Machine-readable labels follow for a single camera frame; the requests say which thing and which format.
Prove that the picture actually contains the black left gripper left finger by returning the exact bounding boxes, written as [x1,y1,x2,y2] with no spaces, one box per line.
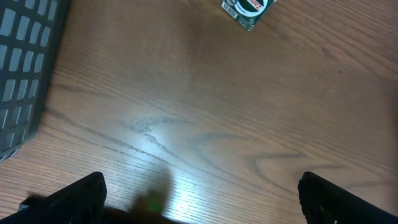
[1,172,107,224]

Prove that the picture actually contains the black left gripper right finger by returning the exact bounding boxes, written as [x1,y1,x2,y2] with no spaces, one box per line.
[298,171,397,224]

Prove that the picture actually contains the round green tape measure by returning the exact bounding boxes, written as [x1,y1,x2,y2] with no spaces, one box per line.
[221,0,277,31]

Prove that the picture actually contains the grey plastic basket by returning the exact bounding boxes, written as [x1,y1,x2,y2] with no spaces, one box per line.
[1,0,70,161]

